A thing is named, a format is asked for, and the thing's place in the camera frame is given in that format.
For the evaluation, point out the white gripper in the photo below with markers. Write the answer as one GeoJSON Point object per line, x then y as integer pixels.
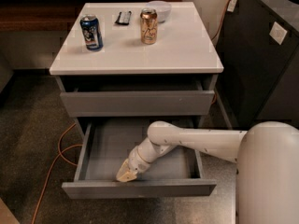
{"type": "Point", "coordinates": [135, 161]}

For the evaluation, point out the grey drawer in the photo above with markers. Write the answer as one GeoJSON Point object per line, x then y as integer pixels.
{"type": "Point", "coordinates": [137, 103]}
{"type": "Point", "coordinates": [107, 143]}

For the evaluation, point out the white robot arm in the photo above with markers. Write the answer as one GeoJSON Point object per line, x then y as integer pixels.
{"type": "Point", "coordinates": [266, 158]}

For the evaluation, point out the grey top drawer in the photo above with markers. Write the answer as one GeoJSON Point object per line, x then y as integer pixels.
{"type": "Point", "coordinates": [137, 103]}

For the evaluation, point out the grey drawer cabinet white top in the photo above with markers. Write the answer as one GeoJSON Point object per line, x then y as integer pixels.
{"type": "Point", "coordinates": [182, 59]}

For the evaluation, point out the blue soda can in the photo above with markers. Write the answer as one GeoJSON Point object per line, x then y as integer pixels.
{"type": "Point", "coordinates": [91, 32]}

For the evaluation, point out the black remote control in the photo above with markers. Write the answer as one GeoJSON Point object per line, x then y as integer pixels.
{"type": "Point", "coordinates": [124, 18]}

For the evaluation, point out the gold soda can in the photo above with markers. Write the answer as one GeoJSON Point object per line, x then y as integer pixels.
{"type": "Point", "coordinates": [148, 25]}

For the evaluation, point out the white bowl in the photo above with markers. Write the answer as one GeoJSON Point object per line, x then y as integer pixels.
{"type": "Point", "coordinates": [163, 9]}

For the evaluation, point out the brown wooden bench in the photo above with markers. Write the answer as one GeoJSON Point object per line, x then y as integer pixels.
{"type": "Point", "coordinates": [45, 15]}

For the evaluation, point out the dark grey bin cabinet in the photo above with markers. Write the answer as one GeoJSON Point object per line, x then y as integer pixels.
{"type": "Point", "coordinates": [260, 80]}

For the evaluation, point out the white label on cabinet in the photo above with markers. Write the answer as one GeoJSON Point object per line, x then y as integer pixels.
{"type": "Point", "coordinates": [278, 33]}

